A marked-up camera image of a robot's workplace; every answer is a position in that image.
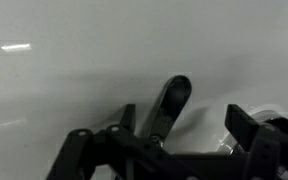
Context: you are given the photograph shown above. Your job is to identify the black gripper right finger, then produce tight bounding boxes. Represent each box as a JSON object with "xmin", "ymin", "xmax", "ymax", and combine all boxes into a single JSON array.
[{"xmin": 224, "ymin": 103, "xmax": 288, "ymax": 180}]

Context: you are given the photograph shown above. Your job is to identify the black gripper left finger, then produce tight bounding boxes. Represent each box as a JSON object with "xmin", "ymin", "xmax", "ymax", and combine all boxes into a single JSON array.
[{"xmin": 45, "ymin": 103, "xmax": 198, "ymax": 180}]

